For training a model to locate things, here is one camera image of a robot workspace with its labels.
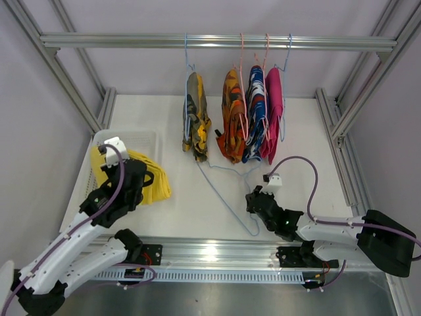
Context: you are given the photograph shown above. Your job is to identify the light blue wire hanger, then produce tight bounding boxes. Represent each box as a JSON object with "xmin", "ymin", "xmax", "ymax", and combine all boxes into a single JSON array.
[{"xmin": 196, "ymin": 161, "xmax": 260, "ymax": 237}]

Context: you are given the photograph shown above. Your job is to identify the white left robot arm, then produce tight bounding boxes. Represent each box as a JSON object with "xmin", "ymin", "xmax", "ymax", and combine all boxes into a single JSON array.
[{"xmin": 11, "ymin": 159, "xmax": 154, "ymax": 315}]

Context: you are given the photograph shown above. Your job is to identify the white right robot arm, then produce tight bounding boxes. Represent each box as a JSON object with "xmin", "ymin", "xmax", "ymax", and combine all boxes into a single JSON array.
[{"xmin": 245, "ymin": 186, "xmax": 416, "ymax": 278}]

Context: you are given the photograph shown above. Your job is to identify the olive yellow camouflage trousers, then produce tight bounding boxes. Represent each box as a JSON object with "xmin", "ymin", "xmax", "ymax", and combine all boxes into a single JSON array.
[{"xmin": 182, "ymin": 72, "xmax": 211, "ymax": 162}]

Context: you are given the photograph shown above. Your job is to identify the orange camouflage trousers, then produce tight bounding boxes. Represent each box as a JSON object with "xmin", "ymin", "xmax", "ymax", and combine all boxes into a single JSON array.
[{"xmin": 215, "ymin": 68, "xmax": 246, "ymax": 164}]

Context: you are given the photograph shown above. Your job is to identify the blue white patterned trousers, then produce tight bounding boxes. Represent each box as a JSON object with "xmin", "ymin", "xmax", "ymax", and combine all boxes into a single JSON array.
[{"xmin": 241, "ymin": 65, "xmax": 265, "ymax": 163}]

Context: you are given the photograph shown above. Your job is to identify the blue hanger of camouflage trousers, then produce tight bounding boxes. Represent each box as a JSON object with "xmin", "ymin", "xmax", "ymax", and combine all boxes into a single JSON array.
[{"xmin": 184, "ymin": 33, "xmax": 195, "ymax": 146}]

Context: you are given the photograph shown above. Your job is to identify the pink trousers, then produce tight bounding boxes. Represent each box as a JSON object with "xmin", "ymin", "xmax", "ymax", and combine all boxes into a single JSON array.
[{"xmin": 260, "ymin": 67, "xmax": 284, "ymax": 165}]

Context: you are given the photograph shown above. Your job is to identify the white plastic basket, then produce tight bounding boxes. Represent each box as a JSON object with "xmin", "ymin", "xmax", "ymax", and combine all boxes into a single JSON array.
[{"xmin": 82, "ymin": 129, "xmax": 162, "ymax": 200}]

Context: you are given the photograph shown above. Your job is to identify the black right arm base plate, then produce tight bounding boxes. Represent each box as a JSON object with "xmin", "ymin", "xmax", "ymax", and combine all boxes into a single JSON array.
[{"xmin": 276, "ymin": 245, "xmax": 339, "ymax": 269}]

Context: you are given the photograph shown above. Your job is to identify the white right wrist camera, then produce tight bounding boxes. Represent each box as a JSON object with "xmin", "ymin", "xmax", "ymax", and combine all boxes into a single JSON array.
[{"xmin": 262, "ymin": 173, "xmax": 282, "ymax": 195}]

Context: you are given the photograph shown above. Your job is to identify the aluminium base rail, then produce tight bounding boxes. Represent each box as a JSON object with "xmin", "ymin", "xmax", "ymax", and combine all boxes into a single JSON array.
[{"xmin": 42, "ymin": 235, "xmax": 401, "ymax": 273}]

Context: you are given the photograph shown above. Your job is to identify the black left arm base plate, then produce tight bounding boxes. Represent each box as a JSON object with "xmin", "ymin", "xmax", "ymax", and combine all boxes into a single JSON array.
[{"xmin": 134, "ymin": 244, "xmax": 163, "ymax": 266}]

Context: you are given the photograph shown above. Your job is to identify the white slotted cable duct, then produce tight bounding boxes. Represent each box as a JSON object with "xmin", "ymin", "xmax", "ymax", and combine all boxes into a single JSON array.
[{"xmin": 89, "ymin": 267, "xmax": 324, "ymax": 284}]

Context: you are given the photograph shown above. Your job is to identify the aluminium hanging rail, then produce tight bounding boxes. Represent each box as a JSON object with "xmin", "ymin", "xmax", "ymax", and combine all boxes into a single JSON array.
[{"xmin": 40, "ymin": 32, "xmax": 397, "ymax": 53}]

